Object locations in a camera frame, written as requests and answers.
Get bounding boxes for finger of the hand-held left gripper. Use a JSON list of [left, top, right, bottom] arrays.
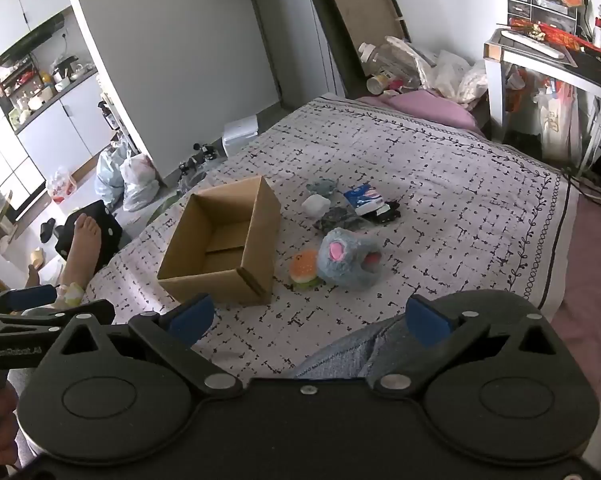
[[0, 300, 115, 335], [0, 284, 61, 314]]

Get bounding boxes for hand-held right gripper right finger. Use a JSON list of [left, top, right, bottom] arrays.
[[364, 293, 567, 402]]

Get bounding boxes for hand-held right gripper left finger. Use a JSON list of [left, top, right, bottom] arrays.
[[45, 293, 244, 401]]

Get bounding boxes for brown cardboard box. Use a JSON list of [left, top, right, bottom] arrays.
[[157, 175, 282, 307]]

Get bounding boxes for blue-grey plush toy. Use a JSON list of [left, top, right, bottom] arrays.
[[316, 227, 384, 292]]

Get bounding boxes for blue tissue packet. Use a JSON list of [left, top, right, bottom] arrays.
[[343, 185, 386, 217]]

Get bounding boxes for person's bare foot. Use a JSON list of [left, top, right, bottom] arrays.
[[54, 212, 104, 308]]

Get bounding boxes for person's denim-clad leg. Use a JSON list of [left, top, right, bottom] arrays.
[[290, 310, 412, 382]]

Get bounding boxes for red and white bag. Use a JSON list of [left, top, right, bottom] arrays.
[[46, 166, 78, 204]]

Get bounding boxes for black socks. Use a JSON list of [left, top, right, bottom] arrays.
[[367, 200, 402, 225]]

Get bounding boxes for white black-patterned bedspread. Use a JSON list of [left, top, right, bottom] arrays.
[[80, 95, 581, 382]]

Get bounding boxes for burger plush toy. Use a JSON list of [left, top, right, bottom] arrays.
[[288, 250, 322, 289]]

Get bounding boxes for grey patterned cloth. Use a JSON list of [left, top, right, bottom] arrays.
[[314, 205, 367, 234]]

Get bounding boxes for white plastic bag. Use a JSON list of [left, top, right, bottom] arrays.
[[120, 152, 162, 212]]

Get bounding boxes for blue-grey plastic bag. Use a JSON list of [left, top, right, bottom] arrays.
[[95, 141, 132, 207]]

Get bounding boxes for small black tripod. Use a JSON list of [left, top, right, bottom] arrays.
[[179, 142, 217, 182]]

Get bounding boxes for small grey-blue plush toy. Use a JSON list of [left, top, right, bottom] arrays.
[[307, 178, 339, 199]]

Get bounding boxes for pink bed sheet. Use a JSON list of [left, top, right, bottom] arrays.
[[549, 192, 601, 361]]

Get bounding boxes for white storage box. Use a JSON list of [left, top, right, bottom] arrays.
[[220, 114, 260, 157]]

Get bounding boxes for pink pillow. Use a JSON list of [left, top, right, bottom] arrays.
[[355, 89, 487, 134]]

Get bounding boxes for white printed shopping bag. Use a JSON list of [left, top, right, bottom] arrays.
[[534, 84, 582, 162]]

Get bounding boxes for paper cup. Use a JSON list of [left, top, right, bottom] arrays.
[[366, 73, 397, 96]]

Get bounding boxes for white crumpled plastic bags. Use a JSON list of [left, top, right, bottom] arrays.
[[410, 40, 490, 107]]

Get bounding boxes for black range hood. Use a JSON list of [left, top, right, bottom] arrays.
[[0, 14, 67, 69]]

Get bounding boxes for clear plastic bottle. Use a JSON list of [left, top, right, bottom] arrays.
[[357, 40, 422, 79]]

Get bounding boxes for black folded table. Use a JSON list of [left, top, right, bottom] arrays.
[[309, 0, 372, 102]]

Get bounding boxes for white desk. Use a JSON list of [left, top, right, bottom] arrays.
[[483, 26, 601, 177]]

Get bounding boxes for red packets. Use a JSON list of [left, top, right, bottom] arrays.
[[509, 17, 601, 55]]

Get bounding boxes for brown cardboard board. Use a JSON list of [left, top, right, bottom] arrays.
[[313, 0, 412, 45]]

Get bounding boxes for grey drawer organizer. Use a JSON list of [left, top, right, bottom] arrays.
[[505, 0, 582, 37]]

